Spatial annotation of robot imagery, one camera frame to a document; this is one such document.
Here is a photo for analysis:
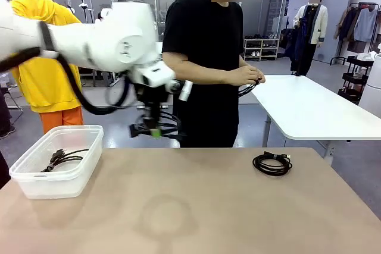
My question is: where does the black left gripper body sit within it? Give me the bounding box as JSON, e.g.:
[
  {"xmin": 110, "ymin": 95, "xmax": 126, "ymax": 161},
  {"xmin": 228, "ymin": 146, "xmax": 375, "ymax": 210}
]
[{"xmin": 134, "ymin": 83, "xmax": 170, "ymax": 108}]

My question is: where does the large black cable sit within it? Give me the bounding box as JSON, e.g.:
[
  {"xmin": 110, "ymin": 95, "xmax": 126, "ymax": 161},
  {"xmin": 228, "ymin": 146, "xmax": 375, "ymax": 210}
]
[{"xmin": 129, "ymin": 110, "xmax": 187, "ymax": 142}]

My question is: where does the black power cable coil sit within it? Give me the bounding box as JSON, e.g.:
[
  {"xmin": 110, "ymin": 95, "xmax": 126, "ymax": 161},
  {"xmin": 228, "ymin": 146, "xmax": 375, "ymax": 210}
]
[{"xmin": 238, "ymin": 77, "xmax": 266, "ymax": 98}]

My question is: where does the black power cable round plug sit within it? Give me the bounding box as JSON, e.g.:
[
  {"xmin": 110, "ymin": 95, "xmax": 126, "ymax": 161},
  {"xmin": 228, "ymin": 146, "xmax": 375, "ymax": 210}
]
[{"xmin": 40, "ymin": 148, "xmax": 90, "ymax": 173}]

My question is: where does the small black cable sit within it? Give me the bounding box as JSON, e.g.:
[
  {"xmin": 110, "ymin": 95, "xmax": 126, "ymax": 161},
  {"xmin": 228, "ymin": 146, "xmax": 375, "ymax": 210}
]
[{"xmin": 252, "ymin": 151, "xmax": 293, "ymax": 177}]

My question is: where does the person's right forearm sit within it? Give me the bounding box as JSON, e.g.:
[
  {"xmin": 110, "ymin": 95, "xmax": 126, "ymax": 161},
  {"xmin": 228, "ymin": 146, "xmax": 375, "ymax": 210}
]
[{"xmin": 163, "ymin": 51, "xmax": 236, "ymax": 84}]

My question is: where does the person's right hand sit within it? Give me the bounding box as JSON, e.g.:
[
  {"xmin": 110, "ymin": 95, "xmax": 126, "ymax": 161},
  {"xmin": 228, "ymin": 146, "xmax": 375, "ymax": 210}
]
[{"xmin": 230, "ymin": 68, "xmax": 265, "ymax": 86}]

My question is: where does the person's left hand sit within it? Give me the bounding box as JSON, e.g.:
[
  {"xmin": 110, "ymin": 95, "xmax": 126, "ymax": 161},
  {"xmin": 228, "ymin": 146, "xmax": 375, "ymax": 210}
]
[{"xmin": 244, "ymin": 65, "xmax": 266, "ymax": 78}]

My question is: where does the person in black t-shirt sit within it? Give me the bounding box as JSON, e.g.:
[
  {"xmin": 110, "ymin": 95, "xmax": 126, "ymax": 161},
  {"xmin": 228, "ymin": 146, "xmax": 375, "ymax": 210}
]
[{"xmin": 162, "ymin": 0, "xmax": 245, "ymax": 149}]

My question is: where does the mannequin in yellow hoodie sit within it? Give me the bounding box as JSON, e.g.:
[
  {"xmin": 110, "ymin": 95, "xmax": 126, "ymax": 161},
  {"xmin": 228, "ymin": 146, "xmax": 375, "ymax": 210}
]
[{"xmin": 7, "ymin": 0, "xmax": 86, "ymax": 135}]

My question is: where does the clear plastic storage container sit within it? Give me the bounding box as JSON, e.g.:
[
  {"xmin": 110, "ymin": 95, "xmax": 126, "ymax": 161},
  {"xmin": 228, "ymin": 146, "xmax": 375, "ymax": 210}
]
[{"xmin": 8, "ymin": 125, "xmax": 105, "ymax": 200}]

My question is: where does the wooden shoe rack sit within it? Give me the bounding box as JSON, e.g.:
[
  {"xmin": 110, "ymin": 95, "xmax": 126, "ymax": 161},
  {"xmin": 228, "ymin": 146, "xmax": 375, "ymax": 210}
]
[{"xmin": 243, "ymin": 38, "xmax": 280, "ymax": 61}]

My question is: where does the black bags pile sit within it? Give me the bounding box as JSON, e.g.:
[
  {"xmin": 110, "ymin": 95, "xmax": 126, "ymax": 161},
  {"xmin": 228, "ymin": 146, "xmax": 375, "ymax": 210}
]
[{"xmin": 281, "ymin": 27, "xmax": 295, "ymax": 51}]

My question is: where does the white table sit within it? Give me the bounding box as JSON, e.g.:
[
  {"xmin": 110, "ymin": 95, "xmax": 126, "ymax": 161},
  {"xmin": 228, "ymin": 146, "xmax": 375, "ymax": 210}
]
[{"xmin": 249, "ymin": 74, "xmax": 381, "ymax": 165}]

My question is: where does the person in white cardigan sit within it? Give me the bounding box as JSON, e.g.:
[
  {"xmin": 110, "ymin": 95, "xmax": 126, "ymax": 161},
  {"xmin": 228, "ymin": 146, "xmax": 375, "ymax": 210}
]
[{"xmin": 290, "ymin": 0, "xmax": 329, "ymax": 76}]

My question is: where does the black utility cart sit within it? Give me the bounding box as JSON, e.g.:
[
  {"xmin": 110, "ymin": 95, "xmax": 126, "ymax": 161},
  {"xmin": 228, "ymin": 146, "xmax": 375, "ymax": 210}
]
[{"xmin": 338, "ymin": 55, "xmax": 374, "ymax": 102}]

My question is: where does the gray partition panel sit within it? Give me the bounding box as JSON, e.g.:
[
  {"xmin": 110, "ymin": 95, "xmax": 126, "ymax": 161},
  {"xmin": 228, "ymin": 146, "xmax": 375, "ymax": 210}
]
[{"xmin": 320, "ymin": 0, "xmax": 354, "ymax": 64}]

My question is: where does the beige hanging coat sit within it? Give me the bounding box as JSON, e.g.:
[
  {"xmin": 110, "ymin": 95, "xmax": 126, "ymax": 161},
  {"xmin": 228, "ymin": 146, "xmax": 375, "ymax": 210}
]
[{"xmin": 334, "ymin": 8, "xmax": 351, "ymax": 41}]

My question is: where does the gray-blue hanging shirt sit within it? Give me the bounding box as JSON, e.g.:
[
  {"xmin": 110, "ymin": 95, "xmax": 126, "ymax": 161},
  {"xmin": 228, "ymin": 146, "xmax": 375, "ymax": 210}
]
[{"xmin": 354, "ymin": 8, "xmax": 378, "ymax": 42}]

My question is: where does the black clothes rack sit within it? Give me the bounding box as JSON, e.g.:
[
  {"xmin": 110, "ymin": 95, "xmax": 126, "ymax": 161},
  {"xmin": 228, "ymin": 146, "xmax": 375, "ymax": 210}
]
[{"xmin": 329, "ymin": 1, "xmax": 381, "ymax": 66}]

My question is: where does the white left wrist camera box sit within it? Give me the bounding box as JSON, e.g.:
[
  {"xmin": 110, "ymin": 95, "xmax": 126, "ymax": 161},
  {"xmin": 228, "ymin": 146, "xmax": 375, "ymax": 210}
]
[{"xmin": 139, "ymin": 62, "xmax": 176, "ymax": 87}]

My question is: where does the small side-mounted camera module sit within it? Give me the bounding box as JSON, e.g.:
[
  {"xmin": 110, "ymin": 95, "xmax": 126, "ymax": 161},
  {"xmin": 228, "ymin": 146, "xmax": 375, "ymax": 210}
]
[{"xmin": 171, "ymin": 80, "xmax": 194, "ymax": 102}]

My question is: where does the black corrugated cable hose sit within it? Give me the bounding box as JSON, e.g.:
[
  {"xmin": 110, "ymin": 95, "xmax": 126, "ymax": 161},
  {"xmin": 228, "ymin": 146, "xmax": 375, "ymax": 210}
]
[{"xmin": 0, "ymin": 47, "xmax": 129, "ymax": 115}]

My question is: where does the camera on thin stand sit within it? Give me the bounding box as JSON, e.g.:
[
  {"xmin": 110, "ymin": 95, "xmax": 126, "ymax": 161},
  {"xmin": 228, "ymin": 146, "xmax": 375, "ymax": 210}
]
[{"xmin": 79, "ymin": 0, "xmax": 90, "ymax": 24}]

